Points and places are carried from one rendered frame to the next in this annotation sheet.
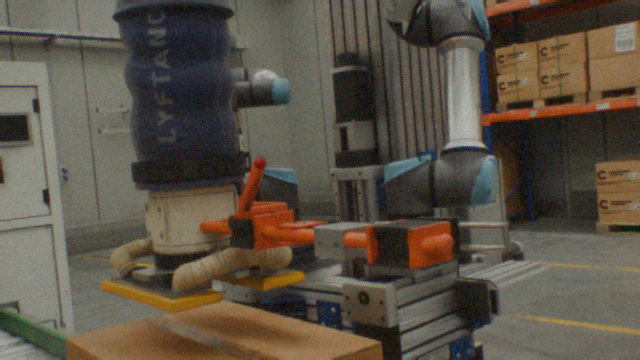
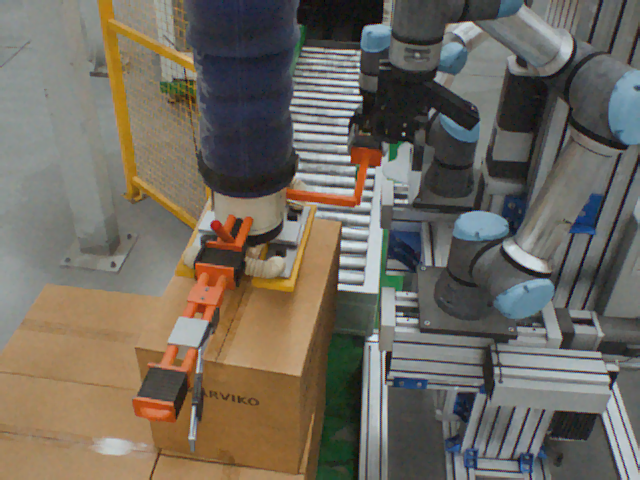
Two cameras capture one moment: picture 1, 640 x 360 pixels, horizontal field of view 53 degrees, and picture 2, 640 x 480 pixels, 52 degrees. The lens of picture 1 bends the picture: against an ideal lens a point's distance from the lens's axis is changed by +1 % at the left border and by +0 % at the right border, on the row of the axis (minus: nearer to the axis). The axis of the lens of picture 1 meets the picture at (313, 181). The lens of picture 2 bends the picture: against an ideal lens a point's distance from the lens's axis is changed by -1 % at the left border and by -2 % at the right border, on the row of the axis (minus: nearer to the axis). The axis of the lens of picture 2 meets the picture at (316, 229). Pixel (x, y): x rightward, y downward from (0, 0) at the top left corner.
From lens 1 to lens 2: 1.27 m
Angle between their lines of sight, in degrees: 55
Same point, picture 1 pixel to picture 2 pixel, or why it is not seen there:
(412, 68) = not seen: hidden behind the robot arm
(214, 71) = (241, 111)
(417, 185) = (463, 257)
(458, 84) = (550, 185)
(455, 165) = (494, 267)
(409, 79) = not seen: hidden behind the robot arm
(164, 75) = (203, 102)
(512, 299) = (517, 399)
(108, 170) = not seen: outside the picture
